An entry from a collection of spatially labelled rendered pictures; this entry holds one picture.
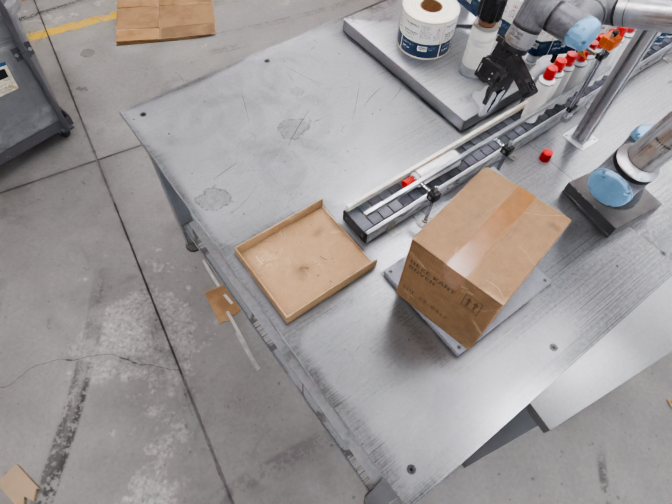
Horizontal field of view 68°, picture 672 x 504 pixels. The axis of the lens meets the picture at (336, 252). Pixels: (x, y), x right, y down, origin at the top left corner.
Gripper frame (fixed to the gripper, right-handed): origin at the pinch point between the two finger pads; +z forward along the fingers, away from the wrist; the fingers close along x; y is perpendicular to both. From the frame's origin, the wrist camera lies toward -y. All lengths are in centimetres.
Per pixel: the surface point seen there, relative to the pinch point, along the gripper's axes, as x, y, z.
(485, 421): 43, -61, 38
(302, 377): 42, -10, 102
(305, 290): 57, -7, 42
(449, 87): -21.4, 26.7, 10.7
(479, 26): -24.4, 28.7, -10.0
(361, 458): 42, -45, 102
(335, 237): 41, 2, 37
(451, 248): 43, -30, 8
